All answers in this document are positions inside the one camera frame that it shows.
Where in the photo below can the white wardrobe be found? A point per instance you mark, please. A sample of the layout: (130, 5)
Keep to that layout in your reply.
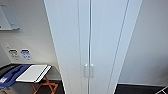
(135, 33)

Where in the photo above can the orange folding stand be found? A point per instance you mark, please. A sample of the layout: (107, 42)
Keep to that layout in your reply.
(45, 87)

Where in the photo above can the white wall sign blue header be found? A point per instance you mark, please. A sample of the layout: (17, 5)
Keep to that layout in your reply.
(25, 54)

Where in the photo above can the white wall sign dark header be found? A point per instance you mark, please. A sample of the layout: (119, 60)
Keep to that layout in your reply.
(13, 54)

